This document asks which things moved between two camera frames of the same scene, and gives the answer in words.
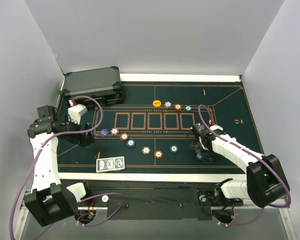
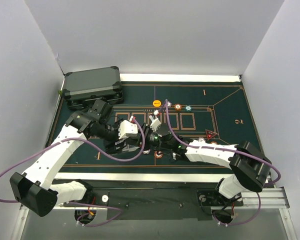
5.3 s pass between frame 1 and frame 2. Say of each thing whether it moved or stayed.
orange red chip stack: stayed
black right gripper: moved
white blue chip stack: stayed
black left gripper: moved
